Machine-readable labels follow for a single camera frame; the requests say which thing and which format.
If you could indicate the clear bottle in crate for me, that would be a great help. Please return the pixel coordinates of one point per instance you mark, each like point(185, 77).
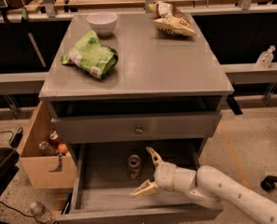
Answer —
point(46, 148)

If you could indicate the clear sanitizer pump bottle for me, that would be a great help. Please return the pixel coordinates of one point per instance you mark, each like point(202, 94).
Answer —
point(265, 58)

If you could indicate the grey drawer cabinet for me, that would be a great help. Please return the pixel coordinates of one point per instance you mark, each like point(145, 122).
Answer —
point(155, 74)

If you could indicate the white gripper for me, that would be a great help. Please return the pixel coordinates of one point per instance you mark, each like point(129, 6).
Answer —
point(164, 174)

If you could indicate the black chair base leg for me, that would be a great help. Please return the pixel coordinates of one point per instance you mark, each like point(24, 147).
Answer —
point(269, 183)

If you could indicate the red white can in crate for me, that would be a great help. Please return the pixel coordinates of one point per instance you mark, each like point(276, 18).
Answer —
point(54, 139)

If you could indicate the white bowl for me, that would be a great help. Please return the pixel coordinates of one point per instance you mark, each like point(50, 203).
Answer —
point(103, 23)

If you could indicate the grey top drawer with knob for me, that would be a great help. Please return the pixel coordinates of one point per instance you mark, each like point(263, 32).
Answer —
point(101, 129)

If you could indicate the wooden crate on floor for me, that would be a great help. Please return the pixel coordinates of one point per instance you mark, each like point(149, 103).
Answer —
point(44, 172)

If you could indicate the black power adapter with cable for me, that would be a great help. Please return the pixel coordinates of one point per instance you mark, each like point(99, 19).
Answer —
point(15, 138)

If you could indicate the open grey middle drawer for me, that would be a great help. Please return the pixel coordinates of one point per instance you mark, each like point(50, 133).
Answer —
point(102, 188)

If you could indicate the clear plastic water bottle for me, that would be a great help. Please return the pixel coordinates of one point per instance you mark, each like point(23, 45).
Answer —
point(40, 212)

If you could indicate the yellow brown chip bag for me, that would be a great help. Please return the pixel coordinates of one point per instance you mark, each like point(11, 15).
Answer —
point(170, 20)

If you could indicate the orange fruit in crate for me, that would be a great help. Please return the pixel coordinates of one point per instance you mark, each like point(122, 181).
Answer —
point(63, 149)

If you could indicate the green chip bag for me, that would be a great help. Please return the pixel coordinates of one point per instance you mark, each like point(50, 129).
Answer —
point(91, 56)

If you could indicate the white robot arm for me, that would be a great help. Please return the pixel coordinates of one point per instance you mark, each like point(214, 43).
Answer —
point(207, 187)

